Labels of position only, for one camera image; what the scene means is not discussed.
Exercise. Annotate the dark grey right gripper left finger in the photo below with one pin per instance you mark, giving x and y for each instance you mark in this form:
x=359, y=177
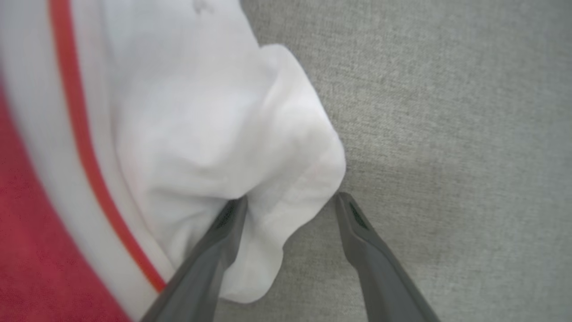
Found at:
x=203, y=268

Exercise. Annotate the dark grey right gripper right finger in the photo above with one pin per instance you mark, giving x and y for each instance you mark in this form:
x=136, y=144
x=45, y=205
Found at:
x=380, y=273

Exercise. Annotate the red and white garment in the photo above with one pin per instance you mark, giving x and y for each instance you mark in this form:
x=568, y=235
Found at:
x=201, y=112

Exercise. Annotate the grey fabric sofa surface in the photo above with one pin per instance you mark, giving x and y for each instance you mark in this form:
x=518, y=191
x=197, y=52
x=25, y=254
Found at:
x=447, y=134

